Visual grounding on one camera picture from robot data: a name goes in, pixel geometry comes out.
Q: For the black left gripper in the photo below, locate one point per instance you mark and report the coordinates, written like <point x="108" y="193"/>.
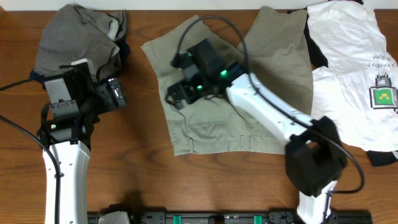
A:
<point x="108" y="103"/>

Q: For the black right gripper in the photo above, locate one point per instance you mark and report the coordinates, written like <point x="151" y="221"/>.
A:
<point x="183" y="86"/>

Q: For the khaki green shorts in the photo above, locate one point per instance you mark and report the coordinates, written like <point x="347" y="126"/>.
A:
<point x="279" y="57"/>

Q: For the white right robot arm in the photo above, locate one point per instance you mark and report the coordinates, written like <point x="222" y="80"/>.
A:
<point x="314" y="159"/>

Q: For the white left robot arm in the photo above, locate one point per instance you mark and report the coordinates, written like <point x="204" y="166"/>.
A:
<point x="66" y="125"/>

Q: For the folded navy garment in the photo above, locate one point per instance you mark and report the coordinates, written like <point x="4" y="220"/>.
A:
<point x="115" y="65"/>

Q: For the folded grey shorts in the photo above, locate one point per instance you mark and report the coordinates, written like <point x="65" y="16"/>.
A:
<point x="75" y="33"/>

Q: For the white printed t-shirt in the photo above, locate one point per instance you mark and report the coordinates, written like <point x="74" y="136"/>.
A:
<point x="354" y="71"/>

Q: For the black garment under t-shirt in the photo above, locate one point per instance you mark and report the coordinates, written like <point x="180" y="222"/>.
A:
<point x="317" y="53"/>

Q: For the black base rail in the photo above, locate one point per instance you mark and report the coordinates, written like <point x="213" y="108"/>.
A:
<point x="122" y="213"/>

